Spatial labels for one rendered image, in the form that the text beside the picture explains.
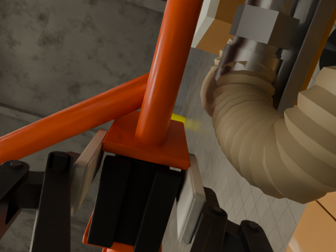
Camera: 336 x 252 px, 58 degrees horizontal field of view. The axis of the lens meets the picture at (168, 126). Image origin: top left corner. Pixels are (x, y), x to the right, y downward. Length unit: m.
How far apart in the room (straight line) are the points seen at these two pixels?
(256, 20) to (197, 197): 0.12
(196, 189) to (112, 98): 0.09
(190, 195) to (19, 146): 0.14
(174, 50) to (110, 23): 9.61
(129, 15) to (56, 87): 3.51
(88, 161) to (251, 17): 0.13
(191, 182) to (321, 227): 1.01
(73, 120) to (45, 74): 10.73
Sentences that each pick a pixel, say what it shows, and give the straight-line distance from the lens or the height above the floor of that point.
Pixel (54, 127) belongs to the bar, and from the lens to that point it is 0.24.
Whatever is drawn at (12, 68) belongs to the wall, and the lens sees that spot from 11.41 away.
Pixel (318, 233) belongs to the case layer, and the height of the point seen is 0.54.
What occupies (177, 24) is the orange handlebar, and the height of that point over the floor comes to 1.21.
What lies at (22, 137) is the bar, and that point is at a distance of 0.25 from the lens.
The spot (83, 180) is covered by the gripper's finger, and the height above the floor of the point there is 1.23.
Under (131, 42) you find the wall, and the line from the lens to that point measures 9.78.
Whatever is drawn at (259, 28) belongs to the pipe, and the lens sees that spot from 0.21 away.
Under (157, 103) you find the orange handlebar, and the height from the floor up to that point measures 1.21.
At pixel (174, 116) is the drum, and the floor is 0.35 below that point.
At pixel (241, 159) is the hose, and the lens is 0.16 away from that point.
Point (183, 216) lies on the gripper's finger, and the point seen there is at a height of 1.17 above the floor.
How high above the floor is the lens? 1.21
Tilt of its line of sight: 5 degrees down
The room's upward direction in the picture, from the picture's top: 74 degrees counter-clockwise
